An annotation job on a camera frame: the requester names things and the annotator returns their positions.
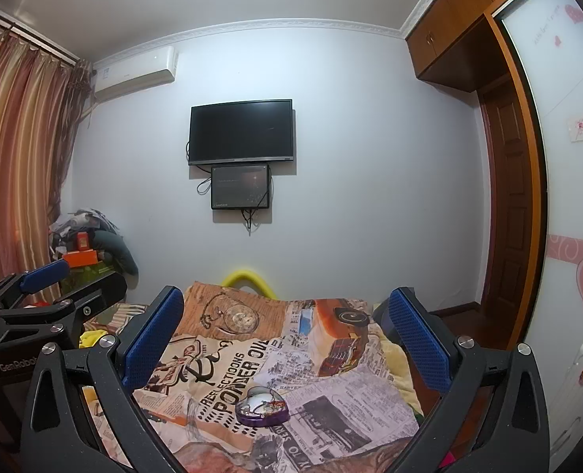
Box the purple heart-shaped jewelry box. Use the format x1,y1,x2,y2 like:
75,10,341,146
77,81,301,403
235,387,290,428

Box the green bag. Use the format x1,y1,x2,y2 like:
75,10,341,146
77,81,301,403
60,262,127,298

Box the yellow cloth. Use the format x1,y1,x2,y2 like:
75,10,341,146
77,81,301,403
78,329,108,349

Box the orange box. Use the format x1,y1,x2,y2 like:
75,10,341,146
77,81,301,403
63,249,99,269

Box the pile of clothes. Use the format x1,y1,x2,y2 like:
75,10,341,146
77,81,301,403
49,208,138,277

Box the yellow neck pillow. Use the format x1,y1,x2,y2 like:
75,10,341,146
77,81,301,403
221,269,278,300

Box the newspaper print bed cover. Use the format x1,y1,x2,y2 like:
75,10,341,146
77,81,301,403
78,281,426,473

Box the dark blue bag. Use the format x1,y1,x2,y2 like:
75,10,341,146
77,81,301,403
372,299,402,345

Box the striped curtain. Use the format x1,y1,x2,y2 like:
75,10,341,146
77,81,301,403
0,26,92,280

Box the white air conditioner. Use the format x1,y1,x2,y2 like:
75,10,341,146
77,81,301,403
93,46,178,102

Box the wooden wardrobe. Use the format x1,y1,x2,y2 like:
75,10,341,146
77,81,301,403
403,0,547,348

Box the small black wall screen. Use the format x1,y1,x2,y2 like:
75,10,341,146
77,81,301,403
210,164,271,210

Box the black wall television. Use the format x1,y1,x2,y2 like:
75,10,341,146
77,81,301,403
188,99,295,166

